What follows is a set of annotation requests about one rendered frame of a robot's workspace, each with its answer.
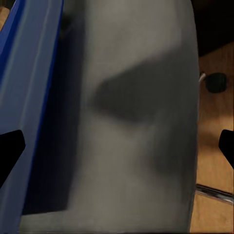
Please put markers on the swivel chair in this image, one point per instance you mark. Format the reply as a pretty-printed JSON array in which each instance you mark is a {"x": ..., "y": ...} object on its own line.
[{"x": 118, "y": 146}]

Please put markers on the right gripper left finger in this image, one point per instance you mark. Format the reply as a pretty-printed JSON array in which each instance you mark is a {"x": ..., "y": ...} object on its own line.
[{"x": 12, "y": 145}]

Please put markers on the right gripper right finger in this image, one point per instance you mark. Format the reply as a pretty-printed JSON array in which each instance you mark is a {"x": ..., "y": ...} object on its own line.
[{"x": 226, "y": 145}]

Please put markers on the folder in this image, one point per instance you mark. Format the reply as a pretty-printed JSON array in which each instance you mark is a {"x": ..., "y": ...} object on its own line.
[{"x": 28, "y": 43}]

